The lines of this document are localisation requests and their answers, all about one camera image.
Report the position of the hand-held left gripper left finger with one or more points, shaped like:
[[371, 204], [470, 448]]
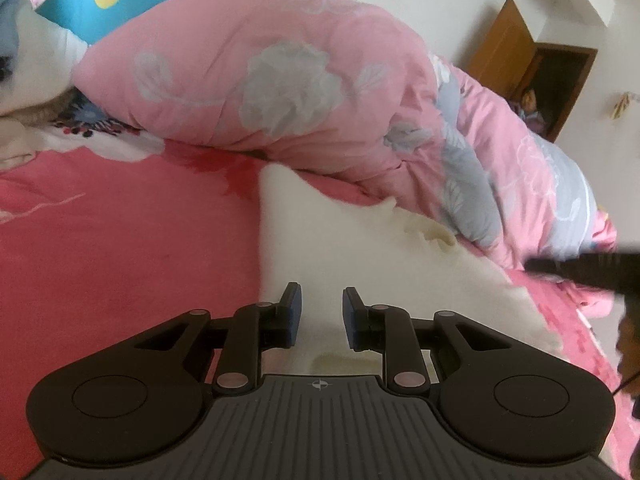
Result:
[[295, 317]]

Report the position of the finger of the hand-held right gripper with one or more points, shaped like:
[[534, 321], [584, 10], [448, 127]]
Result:
[[555, 267]]

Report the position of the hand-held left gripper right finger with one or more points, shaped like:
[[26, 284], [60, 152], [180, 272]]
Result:
[[350, 320]]

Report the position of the white fluffy sweater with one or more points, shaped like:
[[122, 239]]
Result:
[[350, 240]]

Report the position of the person's right hand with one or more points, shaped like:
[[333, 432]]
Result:
[[630, 350]]

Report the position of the pink floral bed blanket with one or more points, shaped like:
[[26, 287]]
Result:
[[125, 235]]

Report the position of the wooden door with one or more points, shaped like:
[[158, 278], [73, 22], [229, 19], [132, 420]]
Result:
[[500, 45]]

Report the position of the pink grey floral quilt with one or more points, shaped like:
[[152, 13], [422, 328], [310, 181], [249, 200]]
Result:
[[250, 85]]

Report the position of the brown patterned cloth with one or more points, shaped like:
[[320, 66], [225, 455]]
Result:
[[50, 110]]

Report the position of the white cloth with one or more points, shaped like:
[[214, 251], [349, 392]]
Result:
[[40, 60]]

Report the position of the light blue folded garment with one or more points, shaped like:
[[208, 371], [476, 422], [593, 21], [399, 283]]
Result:
[[10, 20]]

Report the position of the beige wall hanging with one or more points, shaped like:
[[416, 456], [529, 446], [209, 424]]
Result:
[[625, 105]]

